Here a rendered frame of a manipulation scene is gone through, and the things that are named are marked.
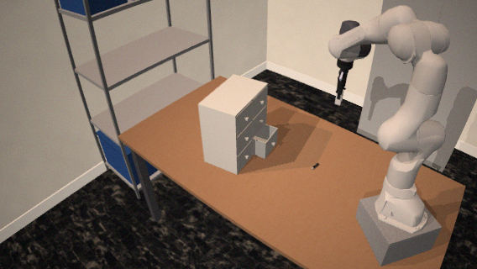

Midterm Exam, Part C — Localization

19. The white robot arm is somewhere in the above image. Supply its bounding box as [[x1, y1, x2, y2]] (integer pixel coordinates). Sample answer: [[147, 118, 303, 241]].
[[328, 5, 450, 234]]

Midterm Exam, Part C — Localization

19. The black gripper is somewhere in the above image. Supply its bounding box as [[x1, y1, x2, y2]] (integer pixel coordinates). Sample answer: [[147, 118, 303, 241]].
[[335, 59, 354, 105]]

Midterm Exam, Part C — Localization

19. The grey small chest of drawers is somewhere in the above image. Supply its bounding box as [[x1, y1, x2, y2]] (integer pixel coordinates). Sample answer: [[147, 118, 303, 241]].
[[198, 74, 268, 175]]

